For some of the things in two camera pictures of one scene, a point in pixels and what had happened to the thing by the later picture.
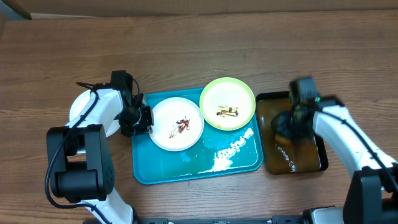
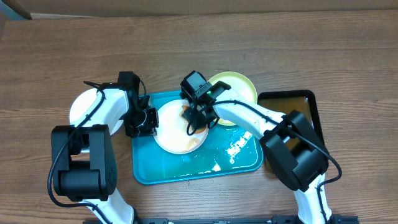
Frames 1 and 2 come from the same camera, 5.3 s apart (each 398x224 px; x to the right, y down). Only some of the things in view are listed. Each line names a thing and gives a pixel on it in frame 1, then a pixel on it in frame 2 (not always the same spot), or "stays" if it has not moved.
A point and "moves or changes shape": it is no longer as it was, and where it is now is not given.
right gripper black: (283, 129) -> (201, 123)
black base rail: (274, 219) stays
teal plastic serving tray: (217, 152) stays
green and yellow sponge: (285, 141) moves or changes shape
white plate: (80, 105) stays
